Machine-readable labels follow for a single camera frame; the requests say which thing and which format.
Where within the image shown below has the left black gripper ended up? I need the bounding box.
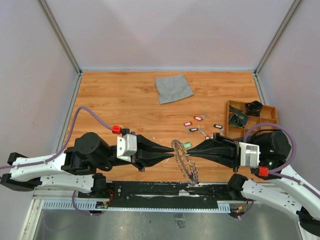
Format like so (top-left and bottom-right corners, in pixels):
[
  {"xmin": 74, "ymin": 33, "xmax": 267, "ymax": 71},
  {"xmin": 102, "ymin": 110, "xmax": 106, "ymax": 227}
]
[{"xmin": 96, "ymin": 131, "xmax": 176, "ymax": 172}]

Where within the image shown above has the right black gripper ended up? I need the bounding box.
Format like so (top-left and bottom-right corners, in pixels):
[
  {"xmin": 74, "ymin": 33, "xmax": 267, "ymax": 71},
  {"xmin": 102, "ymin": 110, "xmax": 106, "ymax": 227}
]
[{"xmin": 185, "ymin": 131, "xmax": 253, "ymax": 171}]

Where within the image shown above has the green key tag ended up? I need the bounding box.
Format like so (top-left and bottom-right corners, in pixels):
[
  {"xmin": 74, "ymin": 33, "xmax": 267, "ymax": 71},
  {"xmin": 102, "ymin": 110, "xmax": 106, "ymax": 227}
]
[{"xmin": 182, "ymin": 142, "xmax": 193, "ymax": 150}]

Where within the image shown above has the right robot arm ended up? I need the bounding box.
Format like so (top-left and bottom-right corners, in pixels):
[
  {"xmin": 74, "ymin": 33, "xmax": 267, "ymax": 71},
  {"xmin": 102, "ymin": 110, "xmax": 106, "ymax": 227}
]
[{"xmin": 187, "ymin": 129, "xmax": 320, "ymax": 236}]

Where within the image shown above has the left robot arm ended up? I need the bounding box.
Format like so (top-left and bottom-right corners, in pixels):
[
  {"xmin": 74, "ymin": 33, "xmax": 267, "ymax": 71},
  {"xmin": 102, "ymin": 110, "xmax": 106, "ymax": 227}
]
[{"xmin": 0, "ymin": 129, "xmax": 174, "ymax": 198}]

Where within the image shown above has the red key tag lower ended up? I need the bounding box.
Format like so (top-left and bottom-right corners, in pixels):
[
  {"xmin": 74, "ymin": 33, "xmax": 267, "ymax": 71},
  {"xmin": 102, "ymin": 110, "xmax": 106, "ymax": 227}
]
[{"xmin": 198, "ymin": 125, "xmax": 213, "ymax": 140}]

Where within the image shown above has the red key tag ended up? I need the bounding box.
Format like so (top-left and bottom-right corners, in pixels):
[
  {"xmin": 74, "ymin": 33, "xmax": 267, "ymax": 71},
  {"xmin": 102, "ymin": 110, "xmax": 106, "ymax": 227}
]
[
  {"xmin": 183, "ymin": 121, "xmax": 193, "ymax": 131},
  {"xmin": 193, "ymin": 112, "xmax": 206, "ymax": 121},
  {"xmin": 198, "ymin": 125, "xmax": 213, "ymax": 140}
]

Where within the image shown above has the black key tag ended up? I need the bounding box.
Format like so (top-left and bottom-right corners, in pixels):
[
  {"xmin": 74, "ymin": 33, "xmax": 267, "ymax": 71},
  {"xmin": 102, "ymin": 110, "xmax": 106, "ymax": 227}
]
[{"xmin": 213, "ymin": 124, "xmax": 225, "ymax": 132}]

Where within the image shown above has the dark brown key tag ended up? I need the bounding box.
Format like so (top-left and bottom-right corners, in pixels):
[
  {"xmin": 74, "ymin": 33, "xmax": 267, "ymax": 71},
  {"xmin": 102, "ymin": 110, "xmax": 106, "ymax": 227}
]
[{"xmin": 188, "ymin": 127, "xmax": 203, "ymax": 133}]

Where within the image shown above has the red key tag upper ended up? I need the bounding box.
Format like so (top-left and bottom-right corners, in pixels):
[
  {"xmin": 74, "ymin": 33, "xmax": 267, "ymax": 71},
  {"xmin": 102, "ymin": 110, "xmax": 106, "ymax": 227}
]
[{"xmin": 193, "ymin": 112, "xmax": 206, "ymax": 121}]

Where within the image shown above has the red key tag middle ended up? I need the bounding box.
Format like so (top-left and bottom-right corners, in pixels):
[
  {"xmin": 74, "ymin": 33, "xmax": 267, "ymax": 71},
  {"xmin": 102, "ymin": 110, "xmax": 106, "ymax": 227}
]
[{"xmin": 183, "ymin": 121, "xmax": 193, "ymax": 131}]

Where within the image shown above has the rolled black tie top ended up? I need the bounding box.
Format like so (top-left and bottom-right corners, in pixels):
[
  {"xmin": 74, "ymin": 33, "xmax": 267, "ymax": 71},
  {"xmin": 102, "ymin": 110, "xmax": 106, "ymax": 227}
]
[{"xmin": 244, "ymin": 100, "xmax": 264, "ymax": 117}]

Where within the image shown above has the wooden compartment tray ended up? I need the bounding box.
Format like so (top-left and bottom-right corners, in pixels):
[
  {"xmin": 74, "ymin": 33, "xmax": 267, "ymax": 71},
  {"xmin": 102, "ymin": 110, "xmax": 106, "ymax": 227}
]
[{"xmin": 224, "ymin": 100, "xmax": 278, "ymax": 139}]

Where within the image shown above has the grey cloth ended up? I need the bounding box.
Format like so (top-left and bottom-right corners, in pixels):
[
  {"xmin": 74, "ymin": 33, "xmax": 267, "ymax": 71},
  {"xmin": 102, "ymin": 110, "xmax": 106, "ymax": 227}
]
[{"xmin": 155, "ymin": 73, "xmax": 194, "ymax": 105}]

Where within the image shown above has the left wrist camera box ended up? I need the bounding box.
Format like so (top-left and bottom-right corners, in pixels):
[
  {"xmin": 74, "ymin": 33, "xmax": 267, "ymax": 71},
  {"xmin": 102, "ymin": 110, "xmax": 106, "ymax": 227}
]
[{"xmin": 116, "ymin": 133, "xmax": 138, "ymax": 163}]

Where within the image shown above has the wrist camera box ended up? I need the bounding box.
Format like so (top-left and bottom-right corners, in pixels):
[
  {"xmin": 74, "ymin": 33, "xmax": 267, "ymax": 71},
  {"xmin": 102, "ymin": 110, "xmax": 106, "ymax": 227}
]
[
  {"xmin": 239, "ymin": 142, "xmax": 260, "ymax": 169},
  {"xmin": 116, "ymin": 133, "xmax": 138, "ymax": 163}
]

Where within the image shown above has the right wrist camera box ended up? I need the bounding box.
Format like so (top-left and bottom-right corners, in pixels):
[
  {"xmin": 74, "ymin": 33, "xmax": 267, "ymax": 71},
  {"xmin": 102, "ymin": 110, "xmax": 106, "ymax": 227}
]
[{"xmin": 239, "ymin": 142, "xmax": 260, "ymax": 169}]

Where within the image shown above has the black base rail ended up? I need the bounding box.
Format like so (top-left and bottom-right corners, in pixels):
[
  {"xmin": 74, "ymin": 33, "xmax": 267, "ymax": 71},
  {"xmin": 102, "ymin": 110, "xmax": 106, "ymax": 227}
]
[{"xmin": 77, "ymin": 181, "xmax": 246, "ymax": 209}]

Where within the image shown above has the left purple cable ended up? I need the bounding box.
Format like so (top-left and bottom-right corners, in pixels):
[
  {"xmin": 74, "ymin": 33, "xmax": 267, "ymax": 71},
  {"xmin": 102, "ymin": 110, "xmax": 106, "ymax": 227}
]
[{"xmin": 0, "ymin": 106, "xmax": 122, "ymax": 173}]

